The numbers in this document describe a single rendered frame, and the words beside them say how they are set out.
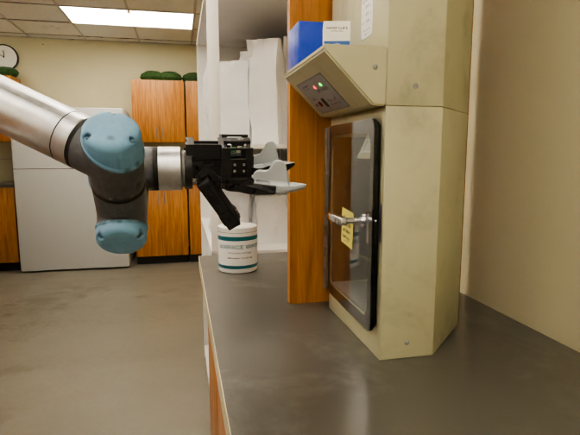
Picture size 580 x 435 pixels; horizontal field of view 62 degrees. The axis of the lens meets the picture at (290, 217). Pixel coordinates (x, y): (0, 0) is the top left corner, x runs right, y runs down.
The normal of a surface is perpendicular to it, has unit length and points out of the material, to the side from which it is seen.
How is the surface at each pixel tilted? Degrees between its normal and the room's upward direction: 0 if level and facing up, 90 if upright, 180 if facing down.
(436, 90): 90
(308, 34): 90
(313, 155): 90
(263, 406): 0
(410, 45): 90
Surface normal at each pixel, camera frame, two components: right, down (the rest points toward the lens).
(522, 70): -0.98, 0.03
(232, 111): -0.31, 0.15
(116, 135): 0.16, -0.62
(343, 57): 0.22, 0.13
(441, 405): 0.00, -0.99
